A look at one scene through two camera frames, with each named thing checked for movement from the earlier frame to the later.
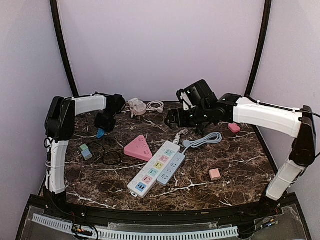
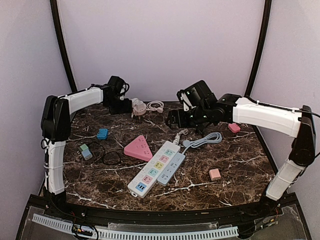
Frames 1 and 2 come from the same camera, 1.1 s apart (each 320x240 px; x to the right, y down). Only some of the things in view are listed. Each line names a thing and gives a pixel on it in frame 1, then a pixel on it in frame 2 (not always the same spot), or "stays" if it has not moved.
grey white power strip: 165,177 stays
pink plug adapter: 234,127 stays
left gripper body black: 105,121 → 117,106
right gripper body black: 199,116 stays
